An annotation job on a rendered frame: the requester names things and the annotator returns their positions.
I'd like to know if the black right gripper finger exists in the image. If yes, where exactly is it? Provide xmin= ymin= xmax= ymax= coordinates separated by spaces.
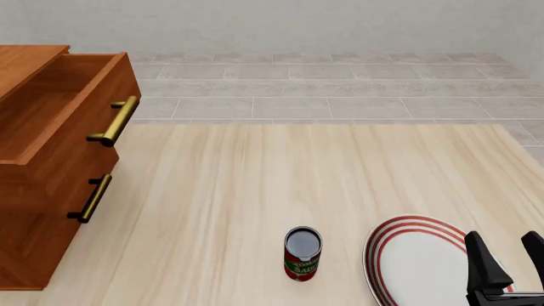
xmin=463 ymin=230 xmax=514 ymax=297
xmin=520 ymin=230 xmax=544 ymax=272

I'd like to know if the closed wooden drawer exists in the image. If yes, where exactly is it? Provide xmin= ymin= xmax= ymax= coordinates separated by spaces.
xmin=0 ymin=149 xmax=121 ymax=224

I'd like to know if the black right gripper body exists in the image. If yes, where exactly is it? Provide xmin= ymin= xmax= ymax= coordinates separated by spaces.
xmin=465 ymin=288 xmax=544 ymax=306

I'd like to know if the wooden cabinet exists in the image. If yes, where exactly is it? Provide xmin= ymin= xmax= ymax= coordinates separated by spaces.
xmin=0 ymin=44 xmax=120 ymax=292

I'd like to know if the red tomato sauce tin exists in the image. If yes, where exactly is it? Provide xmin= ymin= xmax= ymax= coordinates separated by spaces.
xmin=283 ymin=225 xmax=324 ymax=283

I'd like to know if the white plate with red rings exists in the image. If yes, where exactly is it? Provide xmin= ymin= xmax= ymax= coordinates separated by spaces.
xmin=362 ymin=213 xmax=519 ymax=306

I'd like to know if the open wooden drawer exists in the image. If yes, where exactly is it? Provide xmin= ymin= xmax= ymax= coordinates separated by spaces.
xmin=0 ymin=52 xmax=143 ymax=176

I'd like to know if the brass drawer handle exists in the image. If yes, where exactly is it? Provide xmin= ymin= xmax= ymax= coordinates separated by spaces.
xmin=86 ymin=94 xmax=140 ymax=148
xmin=66 ymin=173 xmax=114 ymax=224

